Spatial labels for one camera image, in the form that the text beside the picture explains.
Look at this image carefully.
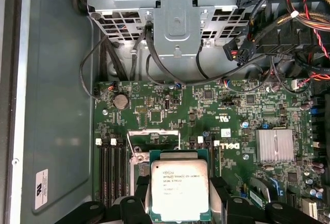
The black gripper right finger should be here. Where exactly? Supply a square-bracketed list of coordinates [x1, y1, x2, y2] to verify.
[210, 177, 322, 224]

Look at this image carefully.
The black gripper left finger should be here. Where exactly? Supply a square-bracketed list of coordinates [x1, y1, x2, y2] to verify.
[82, 175, 151, 224]

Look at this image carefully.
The silver green CPU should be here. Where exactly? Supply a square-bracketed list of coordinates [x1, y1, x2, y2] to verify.
[148, 149, 211, 222]

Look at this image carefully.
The metal socket cover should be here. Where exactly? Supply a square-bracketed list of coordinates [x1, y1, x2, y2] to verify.
[125, 130, 180, 157]

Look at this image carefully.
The CPU socket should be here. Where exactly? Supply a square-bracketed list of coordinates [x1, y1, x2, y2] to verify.
[128, 145, 181, 178]

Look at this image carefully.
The silver chipset heatsink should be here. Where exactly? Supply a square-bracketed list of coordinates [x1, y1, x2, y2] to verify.
[256, 129, 295, 163]

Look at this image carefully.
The green motherboard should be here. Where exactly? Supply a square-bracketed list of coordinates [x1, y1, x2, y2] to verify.
[94, 78, 330, 224]

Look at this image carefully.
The round coin battery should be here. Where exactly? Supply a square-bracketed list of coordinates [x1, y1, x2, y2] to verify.
[113, 93, 129, 110]

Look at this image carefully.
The black PC case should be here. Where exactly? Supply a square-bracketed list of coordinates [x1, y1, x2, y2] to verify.
[0, 0, 330, 224]

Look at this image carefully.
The black power connector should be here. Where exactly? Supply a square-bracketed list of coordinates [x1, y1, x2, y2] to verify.
[223, 39, 258, 67]

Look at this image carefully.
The silver metal drive cage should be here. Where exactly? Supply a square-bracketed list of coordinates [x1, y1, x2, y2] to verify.
[86, 0, 250, 80]

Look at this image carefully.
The thin gray cable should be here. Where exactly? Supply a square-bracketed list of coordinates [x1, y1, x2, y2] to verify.
[78, 35, 117, 98]

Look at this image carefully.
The orange red wire bundle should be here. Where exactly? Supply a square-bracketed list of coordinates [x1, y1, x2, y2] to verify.
[247, 0, 330, 80]

